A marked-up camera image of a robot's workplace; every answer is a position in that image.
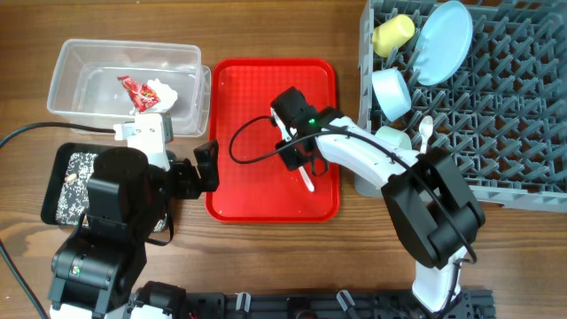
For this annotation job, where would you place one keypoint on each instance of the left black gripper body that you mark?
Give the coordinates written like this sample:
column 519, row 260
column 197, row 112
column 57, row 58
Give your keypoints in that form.
column 182, row 181

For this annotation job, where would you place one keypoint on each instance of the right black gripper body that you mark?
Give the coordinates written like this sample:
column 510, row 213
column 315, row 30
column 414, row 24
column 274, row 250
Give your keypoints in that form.
column 294, row 156

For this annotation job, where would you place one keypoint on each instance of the mint green bowl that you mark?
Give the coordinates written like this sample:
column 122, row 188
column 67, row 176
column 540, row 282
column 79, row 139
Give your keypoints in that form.
column 395, row 137

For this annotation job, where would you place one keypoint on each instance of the small light blue bowl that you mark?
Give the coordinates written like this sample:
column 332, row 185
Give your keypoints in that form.
column 391, row 92

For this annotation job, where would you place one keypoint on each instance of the food leftovers rice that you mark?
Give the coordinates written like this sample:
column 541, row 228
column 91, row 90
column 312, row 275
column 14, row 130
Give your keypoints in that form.
column 73, row 198

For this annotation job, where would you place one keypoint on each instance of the white plastic spoon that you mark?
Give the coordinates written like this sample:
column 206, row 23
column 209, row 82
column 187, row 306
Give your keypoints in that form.
column 425, row 129

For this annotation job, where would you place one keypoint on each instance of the yellow plastic cup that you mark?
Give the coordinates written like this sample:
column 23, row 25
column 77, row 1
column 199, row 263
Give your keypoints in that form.
column 394, row 33

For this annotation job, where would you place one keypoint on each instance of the large light blue plate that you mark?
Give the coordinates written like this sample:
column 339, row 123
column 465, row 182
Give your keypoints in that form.
column 443, row 43

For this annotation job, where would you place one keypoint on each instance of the white plastic fork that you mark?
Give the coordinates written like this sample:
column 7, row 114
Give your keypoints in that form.
column 306, row 179

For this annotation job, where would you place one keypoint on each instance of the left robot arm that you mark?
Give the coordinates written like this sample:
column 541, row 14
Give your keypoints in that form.
column 95, row 269

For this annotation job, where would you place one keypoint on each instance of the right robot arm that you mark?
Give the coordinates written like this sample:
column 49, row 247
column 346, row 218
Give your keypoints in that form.
column 433, row 210

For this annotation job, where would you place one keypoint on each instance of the black waste tray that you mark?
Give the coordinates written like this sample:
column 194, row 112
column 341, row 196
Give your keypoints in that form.
column 57, row 177

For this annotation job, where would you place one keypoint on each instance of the grey dishwasher rack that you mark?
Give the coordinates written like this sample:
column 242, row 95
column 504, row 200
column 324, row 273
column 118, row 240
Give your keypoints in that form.
column 502, row 114

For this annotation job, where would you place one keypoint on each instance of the red plastic tray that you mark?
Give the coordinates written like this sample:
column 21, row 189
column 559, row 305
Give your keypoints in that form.
column 242, row 91

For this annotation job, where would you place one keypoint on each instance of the crumpled white tissue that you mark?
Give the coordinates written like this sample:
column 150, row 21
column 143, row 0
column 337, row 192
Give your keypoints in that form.
column 167, row 97

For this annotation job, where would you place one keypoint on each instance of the red snack wrapper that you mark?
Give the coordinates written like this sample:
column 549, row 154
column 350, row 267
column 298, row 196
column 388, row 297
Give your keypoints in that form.
column 142, row 95

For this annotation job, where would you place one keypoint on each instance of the clear plastic bin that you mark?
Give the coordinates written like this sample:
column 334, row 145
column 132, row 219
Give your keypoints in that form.
column 85, row 89

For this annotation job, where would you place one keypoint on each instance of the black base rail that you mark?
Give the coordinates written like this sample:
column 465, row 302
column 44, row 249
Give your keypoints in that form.
column 469, row 304

